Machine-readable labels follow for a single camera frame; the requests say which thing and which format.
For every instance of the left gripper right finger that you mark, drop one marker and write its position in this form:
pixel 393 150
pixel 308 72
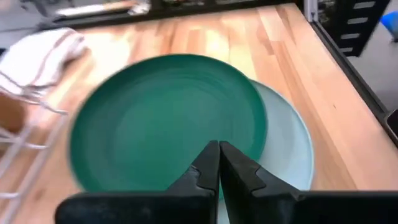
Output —
pixel 267 205

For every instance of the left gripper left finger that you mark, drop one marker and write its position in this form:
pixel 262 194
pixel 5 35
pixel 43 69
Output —
pixel 174 205

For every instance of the light blue plate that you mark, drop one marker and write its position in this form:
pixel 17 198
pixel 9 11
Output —
pixel 286 140

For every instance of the dark green deep plate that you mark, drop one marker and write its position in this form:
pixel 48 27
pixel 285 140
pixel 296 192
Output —
pixel 161 124

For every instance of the black slotted panel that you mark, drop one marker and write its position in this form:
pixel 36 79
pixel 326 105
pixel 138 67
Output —
pixel 351 28

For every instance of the white striped towel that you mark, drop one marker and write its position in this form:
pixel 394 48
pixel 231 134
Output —
pixel 40 59

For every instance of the white paper sheet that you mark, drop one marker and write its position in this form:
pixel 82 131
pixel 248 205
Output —
pixel 93 8

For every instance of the blue plastic object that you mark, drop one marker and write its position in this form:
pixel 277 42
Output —
pixel 390 25

